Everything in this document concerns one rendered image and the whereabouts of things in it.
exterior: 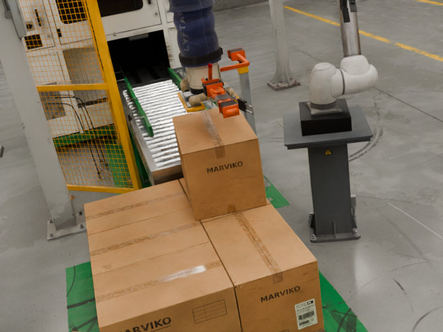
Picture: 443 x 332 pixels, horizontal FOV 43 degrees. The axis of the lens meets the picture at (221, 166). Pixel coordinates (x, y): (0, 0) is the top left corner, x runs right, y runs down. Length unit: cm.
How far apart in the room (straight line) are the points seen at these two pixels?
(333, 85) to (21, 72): 206
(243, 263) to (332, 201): 112
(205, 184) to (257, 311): 73
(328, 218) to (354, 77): 91
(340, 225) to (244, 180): 94
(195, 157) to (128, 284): 72
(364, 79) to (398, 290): 120
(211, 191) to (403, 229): 140
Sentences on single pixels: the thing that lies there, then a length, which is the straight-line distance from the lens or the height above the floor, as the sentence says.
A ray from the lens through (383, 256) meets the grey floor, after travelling 354.
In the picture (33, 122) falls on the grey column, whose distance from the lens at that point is 412.
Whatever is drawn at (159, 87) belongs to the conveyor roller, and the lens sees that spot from 549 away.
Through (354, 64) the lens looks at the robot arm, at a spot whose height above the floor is 110.
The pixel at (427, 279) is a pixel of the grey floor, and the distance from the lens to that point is 337.
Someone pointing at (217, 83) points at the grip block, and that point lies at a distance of 276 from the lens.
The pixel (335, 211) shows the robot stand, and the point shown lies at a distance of 361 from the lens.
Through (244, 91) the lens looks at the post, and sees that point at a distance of 412.
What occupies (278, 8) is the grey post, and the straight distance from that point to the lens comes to 653.
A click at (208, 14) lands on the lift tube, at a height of 156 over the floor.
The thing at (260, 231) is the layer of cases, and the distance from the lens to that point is 283.
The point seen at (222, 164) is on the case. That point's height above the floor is 84.
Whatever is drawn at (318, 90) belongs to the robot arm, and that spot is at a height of 99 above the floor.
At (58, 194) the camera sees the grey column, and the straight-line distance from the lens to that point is 432.
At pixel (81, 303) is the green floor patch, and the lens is 360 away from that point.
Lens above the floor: 204
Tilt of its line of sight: 25 degrees down
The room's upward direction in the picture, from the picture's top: 10 degrees counter-clockwise
